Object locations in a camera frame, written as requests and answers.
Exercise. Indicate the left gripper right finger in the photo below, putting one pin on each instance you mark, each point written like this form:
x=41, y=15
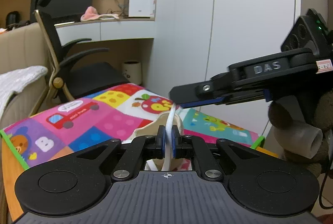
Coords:
x=196, y=149

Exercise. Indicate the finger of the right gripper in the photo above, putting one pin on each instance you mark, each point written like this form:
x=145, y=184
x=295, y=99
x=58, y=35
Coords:
x=207, y=102
x=217, y=86

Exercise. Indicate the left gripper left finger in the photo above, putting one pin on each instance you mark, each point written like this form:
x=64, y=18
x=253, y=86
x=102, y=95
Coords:
x=140, y=150

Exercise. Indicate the beige suede sneaker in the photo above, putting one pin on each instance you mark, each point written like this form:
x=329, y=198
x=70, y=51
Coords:
x=152, y=130

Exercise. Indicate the white shoelace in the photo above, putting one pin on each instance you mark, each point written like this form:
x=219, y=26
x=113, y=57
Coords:
x=168, y=140

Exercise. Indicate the gloved right hand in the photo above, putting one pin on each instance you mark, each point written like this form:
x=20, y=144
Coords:
x=308, y=145

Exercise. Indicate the colourful cartoon play mat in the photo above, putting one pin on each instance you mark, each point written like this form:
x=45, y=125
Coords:
x=123, y=112

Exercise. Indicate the white cylindrical bin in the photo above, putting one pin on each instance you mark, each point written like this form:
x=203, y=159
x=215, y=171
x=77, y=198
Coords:
x=132, y=70

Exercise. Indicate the black office chair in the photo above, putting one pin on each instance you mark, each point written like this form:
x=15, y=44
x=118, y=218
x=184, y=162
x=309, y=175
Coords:
x=68, y=84

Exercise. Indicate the pink cloth on desk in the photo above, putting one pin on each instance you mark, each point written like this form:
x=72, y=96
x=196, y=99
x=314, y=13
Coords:
x=91, y=14

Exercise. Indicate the white fluffy blanket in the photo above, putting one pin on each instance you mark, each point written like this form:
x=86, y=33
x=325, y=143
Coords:
x=14, y=82

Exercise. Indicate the beige sofa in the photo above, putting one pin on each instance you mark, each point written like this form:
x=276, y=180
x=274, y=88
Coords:
x=21, y=48

